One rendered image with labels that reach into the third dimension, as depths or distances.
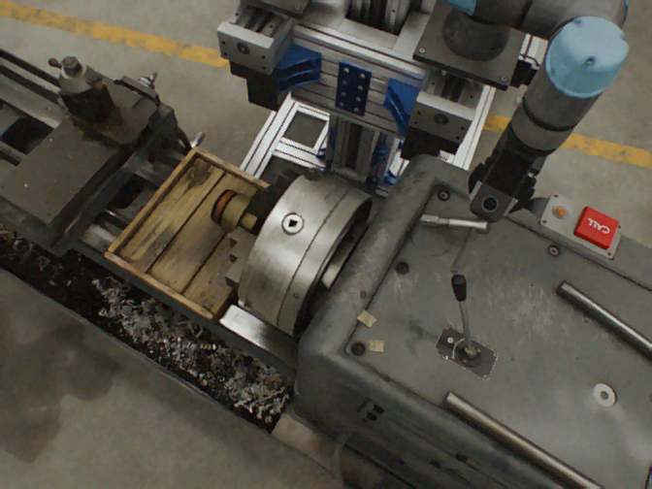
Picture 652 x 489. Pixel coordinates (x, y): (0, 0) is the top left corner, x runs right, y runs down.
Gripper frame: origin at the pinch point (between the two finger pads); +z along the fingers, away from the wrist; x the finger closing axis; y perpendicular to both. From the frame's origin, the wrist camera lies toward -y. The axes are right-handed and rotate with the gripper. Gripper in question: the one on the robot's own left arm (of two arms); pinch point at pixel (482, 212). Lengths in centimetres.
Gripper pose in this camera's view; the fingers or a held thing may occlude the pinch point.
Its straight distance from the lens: 91.4
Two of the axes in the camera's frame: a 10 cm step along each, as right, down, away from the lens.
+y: 5.0, -7.8, 3.9
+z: -0.5, 4.2, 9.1
